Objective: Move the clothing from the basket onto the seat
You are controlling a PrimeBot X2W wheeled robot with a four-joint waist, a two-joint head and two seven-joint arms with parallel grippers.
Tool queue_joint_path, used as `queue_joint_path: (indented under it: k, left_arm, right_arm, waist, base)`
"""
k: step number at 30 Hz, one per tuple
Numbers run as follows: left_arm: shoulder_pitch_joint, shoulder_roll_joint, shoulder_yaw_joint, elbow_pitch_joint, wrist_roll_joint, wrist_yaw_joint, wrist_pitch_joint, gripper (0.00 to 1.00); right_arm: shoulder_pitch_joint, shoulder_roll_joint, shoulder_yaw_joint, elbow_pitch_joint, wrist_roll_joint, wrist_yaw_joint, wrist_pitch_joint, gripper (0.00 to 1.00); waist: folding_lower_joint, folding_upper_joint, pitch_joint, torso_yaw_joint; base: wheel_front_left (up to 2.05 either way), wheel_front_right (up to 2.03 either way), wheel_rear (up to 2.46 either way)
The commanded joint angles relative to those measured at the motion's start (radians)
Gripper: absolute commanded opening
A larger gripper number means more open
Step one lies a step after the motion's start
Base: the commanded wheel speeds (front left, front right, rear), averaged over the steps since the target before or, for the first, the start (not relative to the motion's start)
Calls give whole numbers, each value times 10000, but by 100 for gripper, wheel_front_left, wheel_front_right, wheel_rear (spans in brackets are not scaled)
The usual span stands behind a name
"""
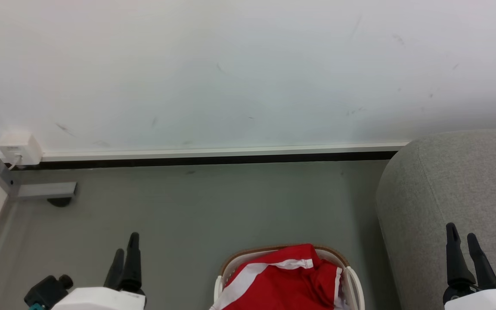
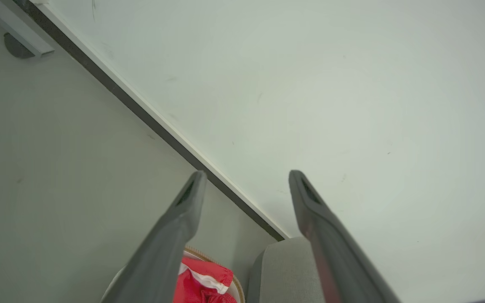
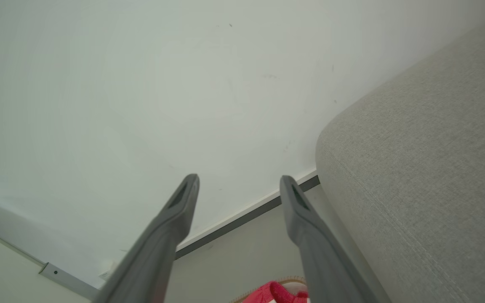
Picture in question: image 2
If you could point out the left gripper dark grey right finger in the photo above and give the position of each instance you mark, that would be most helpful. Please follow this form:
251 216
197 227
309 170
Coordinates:
335 256

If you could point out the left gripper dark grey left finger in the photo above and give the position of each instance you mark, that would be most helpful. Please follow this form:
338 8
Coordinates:
162 252

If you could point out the red and white jersey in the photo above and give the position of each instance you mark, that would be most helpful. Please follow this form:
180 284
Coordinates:
192 290

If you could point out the white laundry basket brown rim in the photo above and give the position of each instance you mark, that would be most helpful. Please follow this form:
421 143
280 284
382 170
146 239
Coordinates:
233 293

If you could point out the grey fabric sofa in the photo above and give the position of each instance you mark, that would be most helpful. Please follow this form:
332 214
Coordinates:
284 273

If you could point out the white and black baseboard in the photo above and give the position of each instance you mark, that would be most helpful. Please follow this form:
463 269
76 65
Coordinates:
154 122

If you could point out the dark round frame foot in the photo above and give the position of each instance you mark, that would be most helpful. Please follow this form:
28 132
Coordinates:
15 51

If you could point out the grey metal frame foot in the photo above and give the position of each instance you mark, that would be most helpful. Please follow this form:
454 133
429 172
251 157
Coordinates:
15 27

